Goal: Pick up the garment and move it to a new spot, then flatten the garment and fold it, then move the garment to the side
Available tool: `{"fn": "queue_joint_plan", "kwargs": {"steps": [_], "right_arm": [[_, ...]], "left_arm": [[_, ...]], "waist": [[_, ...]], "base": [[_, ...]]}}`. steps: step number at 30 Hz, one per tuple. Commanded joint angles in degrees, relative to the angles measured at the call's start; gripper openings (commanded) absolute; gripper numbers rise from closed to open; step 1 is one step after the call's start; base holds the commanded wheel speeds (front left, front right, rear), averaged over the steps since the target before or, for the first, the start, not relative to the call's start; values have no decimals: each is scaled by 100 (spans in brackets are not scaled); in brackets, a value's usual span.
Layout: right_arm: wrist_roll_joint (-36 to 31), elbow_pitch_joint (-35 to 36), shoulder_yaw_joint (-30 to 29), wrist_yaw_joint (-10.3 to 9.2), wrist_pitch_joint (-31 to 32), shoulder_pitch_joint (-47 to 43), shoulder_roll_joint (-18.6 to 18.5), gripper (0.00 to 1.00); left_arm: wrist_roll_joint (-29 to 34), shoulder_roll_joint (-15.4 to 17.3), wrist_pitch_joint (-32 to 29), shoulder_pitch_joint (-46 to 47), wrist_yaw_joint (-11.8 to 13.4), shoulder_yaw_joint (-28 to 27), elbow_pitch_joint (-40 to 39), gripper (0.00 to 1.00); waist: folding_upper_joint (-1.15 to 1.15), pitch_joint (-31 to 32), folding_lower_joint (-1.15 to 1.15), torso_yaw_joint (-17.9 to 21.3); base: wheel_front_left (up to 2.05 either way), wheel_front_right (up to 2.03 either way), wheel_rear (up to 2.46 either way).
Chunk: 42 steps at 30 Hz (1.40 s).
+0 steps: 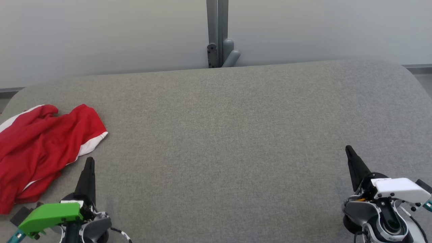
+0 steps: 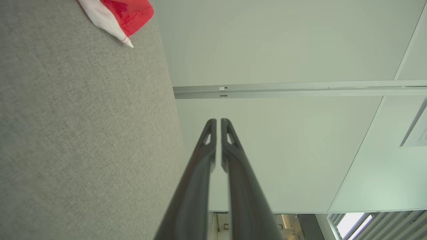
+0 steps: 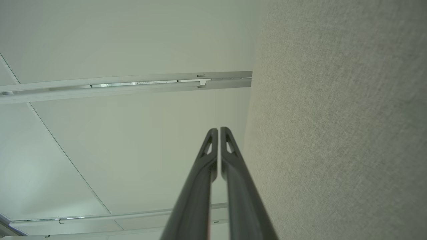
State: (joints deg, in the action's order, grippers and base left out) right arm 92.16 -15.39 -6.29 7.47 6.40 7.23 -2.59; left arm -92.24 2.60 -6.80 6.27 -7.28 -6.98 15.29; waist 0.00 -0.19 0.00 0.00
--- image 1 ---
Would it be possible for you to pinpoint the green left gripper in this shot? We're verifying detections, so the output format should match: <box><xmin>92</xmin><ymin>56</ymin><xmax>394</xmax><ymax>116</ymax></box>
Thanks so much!
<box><xmin>18</xmin><ymin>157</ymin><xmax>99</xmax><ymax>239</ymax></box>

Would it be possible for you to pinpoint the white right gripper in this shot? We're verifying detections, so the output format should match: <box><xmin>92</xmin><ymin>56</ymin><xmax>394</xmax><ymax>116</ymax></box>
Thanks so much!
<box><xmin>345</xmin><ymin>145</ymin><xmax>432</xmax><ymax>205</ymax></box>

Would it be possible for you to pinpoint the red Bulls 23 jersey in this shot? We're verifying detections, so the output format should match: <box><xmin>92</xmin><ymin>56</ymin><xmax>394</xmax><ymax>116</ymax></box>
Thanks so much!
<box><xmin>0</xmin><ymin>105</ymin><xmax>83</xmax><ymax>215</ymax></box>

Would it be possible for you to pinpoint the grey slanted tube stub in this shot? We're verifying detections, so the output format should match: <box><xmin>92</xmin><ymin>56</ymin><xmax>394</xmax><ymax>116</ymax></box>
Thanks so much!
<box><xmin>222</xmin><ymin>50</ymin><xmax>241</xmax><ymax>68</ymax></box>

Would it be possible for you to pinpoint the grey upright tube stub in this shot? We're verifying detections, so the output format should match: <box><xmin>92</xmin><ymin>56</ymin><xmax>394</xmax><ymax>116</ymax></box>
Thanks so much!
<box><xmin>223</xmin><ymin>38</ymin><xmax>235</xmax><ymax>64</ymax></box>

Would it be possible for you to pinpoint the black white striped cable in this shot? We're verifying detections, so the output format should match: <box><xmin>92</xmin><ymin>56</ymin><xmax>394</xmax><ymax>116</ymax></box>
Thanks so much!
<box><xmin>110</xmin><ymin>227</ymin><xmax>133</xmax><ymax>243</ymax></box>

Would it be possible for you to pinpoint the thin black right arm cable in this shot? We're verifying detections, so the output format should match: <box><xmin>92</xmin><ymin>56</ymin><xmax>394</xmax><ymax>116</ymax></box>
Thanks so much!
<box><xmin>409</xmin><ymin>216</ymin><xmax>428</xmax><ymax>243</ymax></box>

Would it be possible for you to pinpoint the left camera cable teal plug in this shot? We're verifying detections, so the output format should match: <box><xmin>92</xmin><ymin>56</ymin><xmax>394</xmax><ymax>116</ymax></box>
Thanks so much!
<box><xmin>6</xmin><ymin>229</ymin><xmax>26</xmax><ymax>243</ymax></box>

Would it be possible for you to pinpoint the black post bracket plate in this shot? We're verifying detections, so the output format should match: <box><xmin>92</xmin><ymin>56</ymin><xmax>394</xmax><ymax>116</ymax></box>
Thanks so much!
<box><xmin>207</xmin><ymin>43</ymin><xmax>218</xmax><ymax>69</ymax></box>

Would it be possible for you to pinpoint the grey metal post bracket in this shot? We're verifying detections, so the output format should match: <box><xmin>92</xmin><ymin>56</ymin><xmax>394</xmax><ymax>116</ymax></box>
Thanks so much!
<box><xmin>207</xmin><ymin>0</ymin><xmax>229</xmax><ymax>68</ymax></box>

